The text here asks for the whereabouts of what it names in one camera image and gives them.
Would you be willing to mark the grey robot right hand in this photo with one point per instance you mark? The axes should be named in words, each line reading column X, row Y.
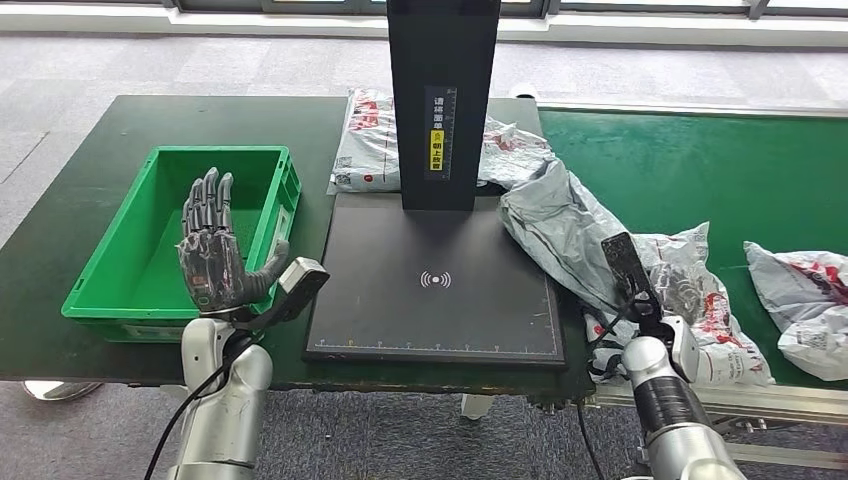
column 674, row 288

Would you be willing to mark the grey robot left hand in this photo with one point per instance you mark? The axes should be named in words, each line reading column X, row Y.
column 212, row 272

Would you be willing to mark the large white parcel black letters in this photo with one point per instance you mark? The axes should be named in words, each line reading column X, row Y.
column 722, row 331

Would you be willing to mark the small grey-white parcel bag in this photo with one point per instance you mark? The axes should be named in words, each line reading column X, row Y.
column 556, row 225

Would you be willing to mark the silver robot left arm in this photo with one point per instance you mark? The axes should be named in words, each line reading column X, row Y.
column 218, row 411

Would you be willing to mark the green conveyor belt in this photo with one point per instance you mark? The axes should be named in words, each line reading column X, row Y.
column 729, row 172

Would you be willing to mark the flat white parcel red print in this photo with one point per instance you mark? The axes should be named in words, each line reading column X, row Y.
column 368, row 149

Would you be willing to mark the crumpled white parcel red print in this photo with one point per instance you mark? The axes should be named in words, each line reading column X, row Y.
column 513, row 149

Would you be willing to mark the black inbound scanner machine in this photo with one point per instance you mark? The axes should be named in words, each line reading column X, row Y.
column 430, row 318

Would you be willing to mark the green plastic crate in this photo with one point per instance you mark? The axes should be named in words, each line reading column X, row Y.
column 149, row 265

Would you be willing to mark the dark green table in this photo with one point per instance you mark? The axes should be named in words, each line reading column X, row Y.
column 199, row 119

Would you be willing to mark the silver round table foot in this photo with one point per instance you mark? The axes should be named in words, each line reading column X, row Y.
column 60, row 391

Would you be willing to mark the white table leg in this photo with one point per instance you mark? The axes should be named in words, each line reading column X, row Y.
column 476, row 407

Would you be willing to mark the white window sill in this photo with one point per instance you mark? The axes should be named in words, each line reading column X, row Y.
column 99, row 23

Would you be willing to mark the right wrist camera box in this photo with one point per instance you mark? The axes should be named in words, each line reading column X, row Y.
column 623, row 265

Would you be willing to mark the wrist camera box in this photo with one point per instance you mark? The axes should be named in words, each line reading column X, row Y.
column 623, row 265
column 298, row 285

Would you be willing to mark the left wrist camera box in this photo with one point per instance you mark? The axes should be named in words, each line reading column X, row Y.
column 298, row 285

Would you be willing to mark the window frame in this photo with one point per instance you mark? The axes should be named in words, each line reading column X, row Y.
column 218, row 6

